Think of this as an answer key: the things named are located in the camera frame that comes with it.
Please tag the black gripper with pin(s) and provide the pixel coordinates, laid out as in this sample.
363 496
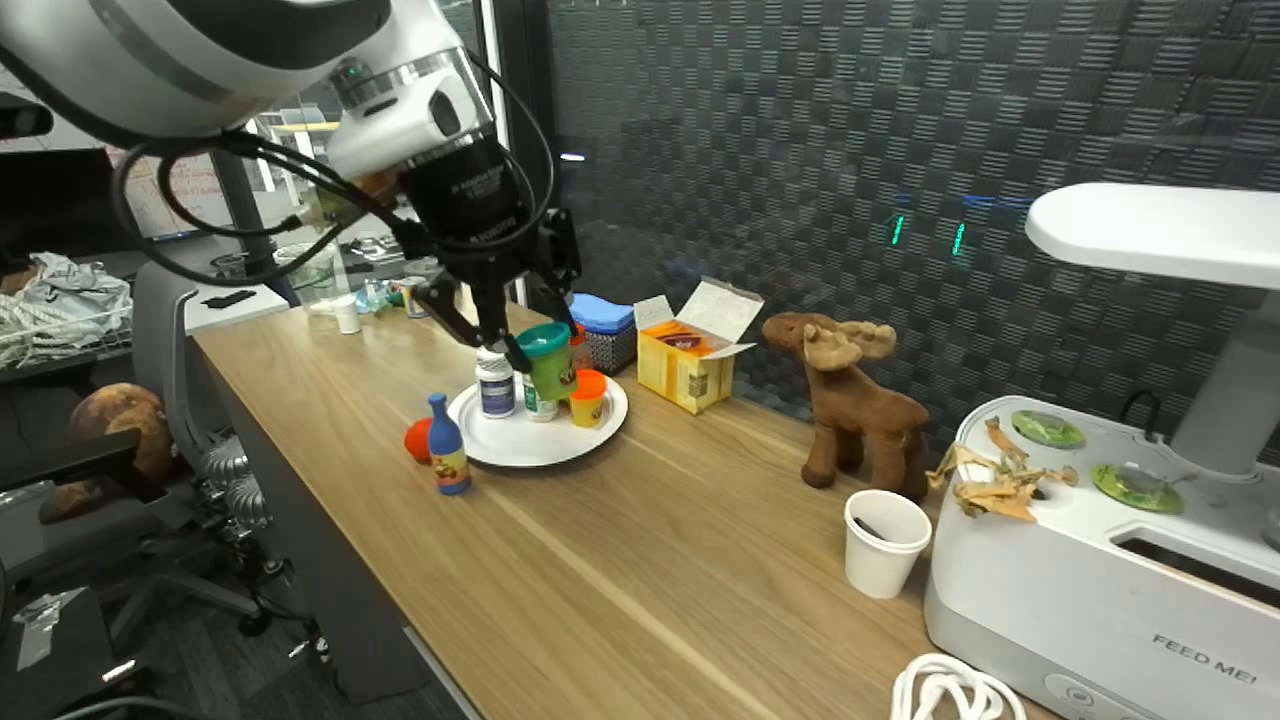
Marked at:
470 205

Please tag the green tub teal lid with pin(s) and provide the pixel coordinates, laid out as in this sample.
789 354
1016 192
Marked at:
545 357

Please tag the white pill bottle blue label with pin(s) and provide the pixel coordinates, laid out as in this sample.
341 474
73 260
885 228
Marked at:
492 384

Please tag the blue toy bottle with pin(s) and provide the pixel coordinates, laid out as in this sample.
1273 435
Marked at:
448 446

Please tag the red green toy ball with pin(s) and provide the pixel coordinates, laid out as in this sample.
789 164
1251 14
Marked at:
417 442

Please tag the white paper plate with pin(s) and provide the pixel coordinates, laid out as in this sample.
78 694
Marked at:
533 446

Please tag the grey mesh basket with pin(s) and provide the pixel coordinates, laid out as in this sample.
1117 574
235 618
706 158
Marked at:
615 349

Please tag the small clear cup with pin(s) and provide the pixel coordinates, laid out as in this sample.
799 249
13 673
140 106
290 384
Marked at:
345 318

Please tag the yellow tea box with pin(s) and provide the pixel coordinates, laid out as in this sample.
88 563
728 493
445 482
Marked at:
681 375

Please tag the black stand pole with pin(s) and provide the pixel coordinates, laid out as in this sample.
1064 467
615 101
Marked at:
262 235

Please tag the brown moose plush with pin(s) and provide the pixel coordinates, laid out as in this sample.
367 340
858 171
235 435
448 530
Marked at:
862 412

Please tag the brown round plush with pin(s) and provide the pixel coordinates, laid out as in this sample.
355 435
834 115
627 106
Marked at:
120 412

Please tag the crumpled grey cloth pile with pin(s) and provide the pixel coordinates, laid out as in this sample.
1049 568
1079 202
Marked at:
66 313

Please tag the white paper cup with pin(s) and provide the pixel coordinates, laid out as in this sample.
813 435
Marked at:
885 546

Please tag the black device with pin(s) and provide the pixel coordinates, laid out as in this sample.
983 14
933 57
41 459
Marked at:
20 115

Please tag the dried plant leaves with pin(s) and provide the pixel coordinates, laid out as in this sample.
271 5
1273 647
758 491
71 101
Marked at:
993 503

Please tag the white hydroponic planter with lamp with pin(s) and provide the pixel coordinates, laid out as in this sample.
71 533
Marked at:
1064 601

